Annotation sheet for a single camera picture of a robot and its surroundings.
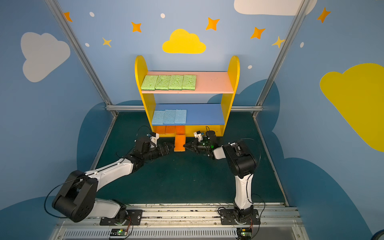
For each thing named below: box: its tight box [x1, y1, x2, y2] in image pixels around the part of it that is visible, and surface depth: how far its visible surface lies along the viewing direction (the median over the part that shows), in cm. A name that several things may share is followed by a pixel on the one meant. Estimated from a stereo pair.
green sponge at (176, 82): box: [168, 75, 184, 91], surface depth 80 cm
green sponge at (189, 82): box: [182, 74, 197, 91], surface depth 80 cm
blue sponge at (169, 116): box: [163, 109, 177, 124], surface depth 100 cm
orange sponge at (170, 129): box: [165, 125, 176, 134], surface depth 111 cm
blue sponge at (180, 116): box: [174, 109, 187, 124], surface depth 101 cm
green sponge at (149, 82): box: [141, 75, 159, 91], surface depth 78 cm
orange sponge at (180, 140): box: [174, 134, 186, 152], surface depth 97 cm
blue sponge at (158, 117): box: [152, 110, 166, 125], surface depth 100 cm
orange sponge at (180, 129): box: [175, 125, 186, 135], surface depth 110 cm
